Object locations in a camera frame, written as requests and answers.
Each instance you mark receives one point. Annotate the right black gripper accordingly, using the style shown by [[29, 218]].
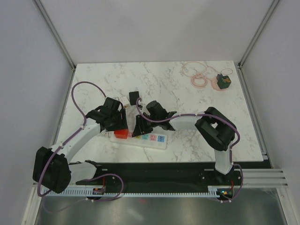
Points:
[[140, 127]]

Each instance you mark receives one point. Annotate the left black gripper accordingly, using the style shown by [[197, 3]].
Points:
[[123, 123]]

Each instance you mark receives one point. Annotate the red cube plug adapter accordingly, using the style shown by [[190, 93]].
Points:
[[121, 134]]

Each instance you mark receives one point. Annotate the white power strip coloured sockets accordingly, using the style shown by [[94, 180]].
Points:
[[151, 140]]

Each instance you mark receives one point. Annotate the white cube plug tiger print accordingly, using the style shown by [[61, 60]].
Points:
[[124, 100]]

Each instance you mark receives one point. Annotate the black cube plug adapter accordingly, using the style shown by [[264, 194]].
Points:
[[133, 96]]

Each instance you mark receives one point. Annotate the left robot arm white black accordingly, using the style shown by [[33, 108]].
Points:
[[53, 167]]

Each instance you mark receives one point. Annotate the green cube plug adapter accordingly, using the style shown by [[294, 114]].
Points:
[[223, 81]]

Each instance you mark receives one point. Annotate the pink round disc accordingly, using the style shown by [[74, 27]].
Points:
[[214, 84]]

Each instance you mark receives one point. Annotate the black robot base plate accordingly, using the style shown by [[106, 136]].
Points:
[[189, 176]]

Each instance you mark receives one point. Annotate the grey slotted cable duct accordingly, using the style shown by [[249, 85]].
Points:
[[94, 191]]

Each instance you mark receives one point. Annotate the aluminium rail bar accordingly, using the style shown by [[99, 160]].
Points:
[[251, 176]]

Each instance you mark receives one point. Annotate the left aluminium frame post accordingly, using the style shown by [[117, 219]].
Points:
[[42, 10]]

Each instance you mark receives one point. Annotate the aluminium frame post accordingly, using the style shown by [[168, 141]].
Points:
[[42, 10], [260, 29]]

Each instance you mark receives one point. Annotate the right aluminium frame post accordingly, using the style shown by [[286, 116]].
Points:
[[260, 29]]

